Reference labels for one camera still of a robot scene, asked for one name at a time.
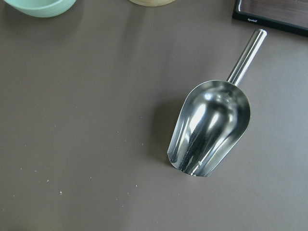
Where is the steel ice scoop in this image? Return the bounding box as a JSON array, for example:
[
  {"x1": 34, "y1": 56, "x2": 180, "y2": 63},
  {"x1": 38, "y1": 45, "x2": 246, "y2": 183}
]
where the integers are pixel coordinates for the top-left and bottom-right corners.
[{"x1": 167, "y1": 29, "x2": 267, "y2": 177}]

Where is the wooden cup tree stand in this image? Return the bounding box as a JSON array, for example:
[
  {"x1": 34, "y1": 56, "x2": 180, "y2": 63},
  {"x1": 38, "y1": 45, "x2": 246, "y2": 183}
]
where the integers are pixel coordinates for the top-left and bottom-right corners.
[{"x1": 129, "y1": 0, "x2": 175, "y2": 7}]

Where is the mint green bowl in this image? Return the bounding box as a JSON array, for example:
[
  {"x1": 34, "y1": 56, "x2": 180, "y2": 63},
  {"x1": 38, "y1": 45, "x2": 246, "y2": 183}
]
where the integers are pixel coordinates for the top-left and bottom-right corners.
[{"x1": 5, "y1": 0, "x2": 76, "y2": 18}]

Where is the wine glass rack tray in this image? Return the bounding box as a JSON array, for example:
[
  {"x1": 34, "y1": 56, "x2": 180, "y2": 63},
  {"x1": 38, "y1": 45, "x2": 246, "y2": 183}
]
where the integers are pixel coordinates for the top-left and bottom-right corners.
[{"x1": 232, "y1": 0, "x2": 308, "y2": 37}]

